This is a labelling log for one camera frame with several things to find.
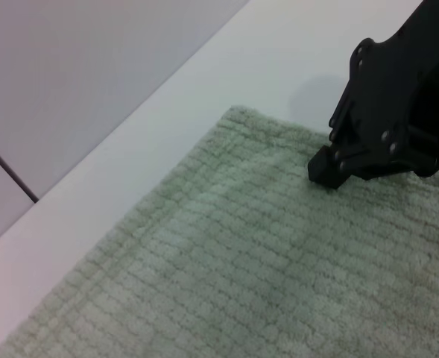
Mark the pale green ribbed towel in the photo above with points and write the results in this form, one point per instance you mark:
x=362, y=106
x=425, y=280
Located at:
x=241, y=261

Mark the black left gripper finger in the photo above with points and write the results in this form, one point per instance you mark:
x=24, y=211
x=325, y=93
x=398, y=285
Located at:
x=383, y=112

